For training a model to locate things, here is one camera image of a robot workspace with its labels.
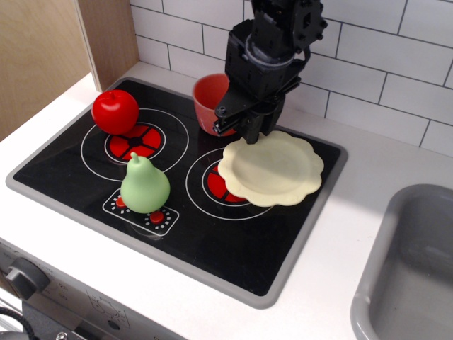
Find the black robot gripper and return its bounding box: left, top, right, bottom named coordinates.
left=214, top=19, right=302, bottom=144

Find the red plastic toy cup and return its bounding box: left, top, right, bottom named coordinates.
left=192, top=73, right=229, bottom=137

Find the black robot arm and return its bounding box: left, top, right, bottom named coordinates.
left=213, top=1, right=328, bottom=144

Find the cream scalloped toy plate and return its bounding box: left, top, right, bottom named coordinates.
left=218, top=131, right=324, bottom=208

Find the black toy stove top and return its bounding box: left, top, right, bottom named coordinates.
left=6, top=78, right=348, bottom=309

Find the green toy pear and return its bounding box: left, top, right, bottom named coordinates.
left=120, top=152, right=171, bottom=214

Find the red toy apple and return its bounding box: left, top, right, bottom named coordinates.
left=91, top=89, right=139, bottom=135

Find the grey toy sink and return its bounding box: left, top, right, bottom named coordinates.
left=350, top=184, right=452, bottom=339

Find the wooden side panel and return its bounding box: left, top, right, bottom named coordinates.
left=1, top=1, right=139, bottom=138

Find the grey oven control panel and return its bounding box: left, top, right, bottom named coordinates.
left=1, top=240, right=182, bottom=339

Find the grey oven knob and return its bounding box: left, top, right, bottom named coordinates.
left=6, top=258, right=50, bottom=300

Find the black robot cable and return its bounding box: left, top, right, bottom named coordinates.
left=292, top=45, right=312, bottom=69

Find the black cable at bottom left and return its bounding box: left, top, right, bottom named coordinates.
left=0, top=306, right=36, bottom=340

